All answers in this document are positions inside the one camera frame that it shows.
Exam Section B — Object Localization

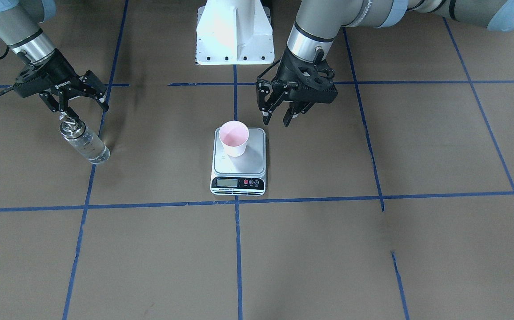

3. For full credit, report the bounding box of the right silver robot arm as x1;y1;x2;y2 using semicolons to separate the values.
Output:
0;0;109;120

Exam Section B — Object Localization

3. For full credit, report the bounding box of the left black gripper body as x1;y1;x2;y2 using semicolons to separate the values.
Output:
269;46;338;104

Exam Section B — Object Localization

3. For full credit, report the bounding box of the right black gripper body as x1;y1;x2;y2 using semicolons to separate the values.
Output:
13;49;95;98

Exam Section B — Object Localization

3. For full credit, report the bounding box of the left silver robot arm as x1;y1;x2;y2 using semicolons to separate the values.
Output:
255;0;514;126

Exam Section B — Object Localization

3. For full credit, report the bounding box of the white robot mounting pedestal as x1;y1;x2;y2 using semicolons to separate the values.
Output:
195;0;275;65

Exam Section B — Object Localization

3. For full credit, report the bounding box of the digital kitchen scale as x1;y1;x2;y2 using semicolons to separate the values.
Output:
209;128;267;196

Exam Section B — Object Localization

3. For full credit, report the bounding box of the clear glass sauce bottle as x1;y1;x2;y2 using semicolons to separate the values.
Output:
60;115;110;164

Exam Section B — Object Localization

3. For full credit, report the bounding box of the pink paper cup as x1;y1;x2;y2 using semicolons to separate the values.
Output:
218;121;249;157

